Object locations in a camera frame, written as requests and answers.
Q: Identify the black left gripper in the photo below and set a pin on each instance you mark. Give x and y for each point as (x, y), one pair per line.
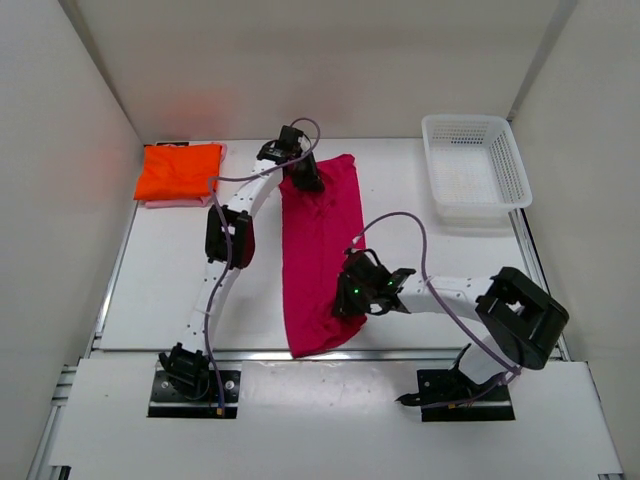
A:
(307, 176)

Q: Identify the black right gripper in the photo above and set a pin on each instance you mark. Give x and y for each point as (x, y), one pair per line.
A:
(347, 298)

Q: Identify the magenta t-shirt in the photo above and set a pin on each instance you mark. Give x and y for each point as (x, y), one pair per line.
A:
(316, 229)

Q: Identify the light pink t-shirt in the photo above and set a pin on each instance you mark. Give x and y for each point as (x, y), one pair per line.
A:
(200, 201)

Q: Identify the orange t-shirt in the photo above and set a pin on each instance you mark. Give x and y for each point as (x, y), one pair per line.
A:
(180, 170)

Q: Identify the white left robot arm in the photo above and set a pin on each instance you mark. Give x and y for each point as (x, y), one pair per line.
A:
(229, 247)

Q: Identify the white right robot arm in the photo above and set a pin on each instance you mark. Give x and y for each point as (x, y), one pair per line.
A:
(512, 323)

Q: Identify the white perforated plastic basket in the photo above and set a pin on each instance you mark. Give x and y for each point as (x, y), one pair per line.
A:
(474, 165)

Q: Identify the aluminium table edge rail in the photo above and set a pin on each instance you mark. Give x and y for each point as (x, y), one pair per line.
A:
(281, 355)

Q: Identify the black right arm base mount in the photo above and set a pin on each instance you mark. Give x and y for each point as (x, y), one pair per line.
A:
(447, 395)

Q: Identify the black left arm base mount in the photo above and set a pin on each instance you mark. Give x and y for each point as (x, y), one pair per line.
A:
(170, 400)

